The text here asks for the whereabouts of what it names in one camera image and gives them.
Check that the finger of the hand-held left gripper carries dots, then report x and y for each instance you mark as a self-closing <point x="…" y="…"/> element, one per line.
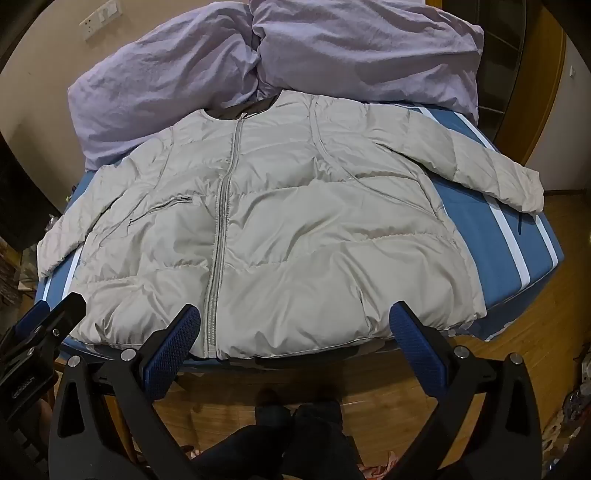
<point x="60" y="314"/>
<point x="36" y="314"/>

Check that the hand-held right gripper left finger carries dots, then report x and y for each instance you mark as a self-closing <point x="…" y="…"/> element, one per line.
<point x="173" y="344"/>

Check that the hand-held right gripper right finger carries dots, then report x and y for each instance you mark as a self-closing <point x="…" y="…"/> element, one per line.
<point x="415" y="344"/>

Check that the beige puffer jacket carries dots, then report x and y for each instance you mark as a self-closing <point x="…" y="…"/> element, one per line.
<point x="295" y="221"/>

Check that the dark bedside furniture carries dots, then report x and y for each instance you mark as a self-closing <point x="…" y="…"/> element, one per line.
<point x="18" y="207"/>

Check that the person's left leg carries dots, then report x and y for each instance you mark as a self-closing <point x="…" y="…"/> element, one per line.
<point x="249" y="443"/>

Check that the person's leg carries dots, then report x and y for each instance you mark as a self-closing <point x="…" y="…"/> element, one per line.
<point x="323" y="438"/>
<point x="249" y="443"/>

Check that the bed with blue striped sheet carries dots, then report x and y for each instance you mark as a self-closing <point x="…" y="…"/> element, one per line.
<point x="498" y="249"/>

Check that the person's right leg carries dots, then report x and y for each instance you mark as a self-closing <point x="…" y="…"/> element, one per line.
<point x="323" y="438"/>

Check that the purple duvet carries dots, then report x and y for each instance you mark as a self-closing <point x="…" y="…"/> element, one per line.
<point x="157" y="83"/>

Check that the white wall socket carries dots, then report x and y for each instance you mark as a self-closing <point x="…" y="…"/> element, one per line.
<point x="88" y="26"/>

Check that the wooden door frame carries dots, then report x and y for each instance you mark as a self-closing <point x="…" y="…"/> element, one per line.
<point x="547" y="69"/>

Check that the white wall switch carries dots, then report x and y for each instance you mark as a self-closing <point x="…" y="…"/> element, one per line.
<point x="109" y="10"/>

